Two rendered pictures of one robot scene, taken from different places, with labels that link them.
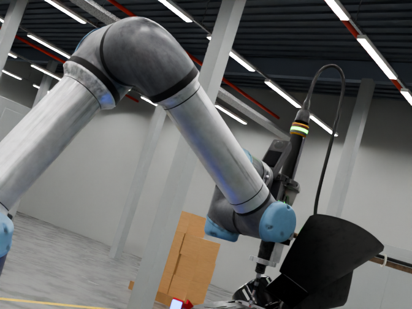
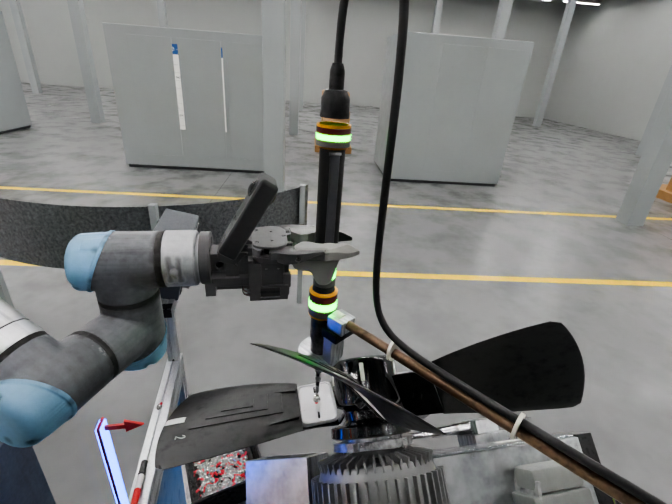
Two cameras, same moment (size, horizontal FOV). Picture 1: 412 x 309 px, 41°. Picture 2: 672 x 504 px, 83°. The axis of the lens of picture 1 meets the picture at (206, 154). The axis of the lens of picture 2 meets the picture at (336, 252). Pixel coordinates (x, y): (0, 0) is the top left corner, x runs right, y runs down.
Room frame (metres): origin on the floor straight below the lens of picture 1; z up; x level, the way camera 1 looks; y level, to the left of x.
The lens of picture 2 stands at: (1.05, -0.58, 1.73)
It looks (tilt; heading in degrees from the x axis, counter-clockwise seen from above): 26 degrees down; 45
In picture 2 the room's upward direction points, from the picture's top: 4 degrees clockwise
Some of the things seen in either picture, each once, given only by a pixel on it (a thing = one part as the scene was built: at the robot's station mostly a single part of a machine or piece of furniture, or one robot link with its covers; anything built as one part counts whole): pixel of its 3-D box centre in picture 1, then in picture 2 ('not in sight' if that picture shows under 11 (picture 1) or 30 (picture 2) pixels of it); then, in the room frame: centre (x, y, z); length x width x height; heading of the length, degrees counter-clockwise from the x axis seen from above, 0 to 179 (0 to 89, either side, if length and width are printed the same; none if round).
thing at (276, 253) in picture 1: (271, 245); (325, 333); (1.39, -0.22, 1.34); 0.09 x 0.07 x 0.10; 94
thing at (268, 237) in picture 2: (265, 186); (247, 261); (1.30, -0.16, 1.47); 0.12 x 0.08 x 0.09; 149
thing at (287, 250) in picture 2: (287, 183); (292, 252); (1.33, -0.21, 1.50); 0.09 x 0.05 x 0.02; 139
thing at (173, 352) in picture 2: not in sight; (170, 333); (1.36, 0.43, 0.96); 0.03 x 0.03 x 0.20; 59
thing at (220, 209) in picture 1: (230, 213); (126, 331); (1.15, -0.09, 1.38); 0.11 x 0.08 x 0.11; 32
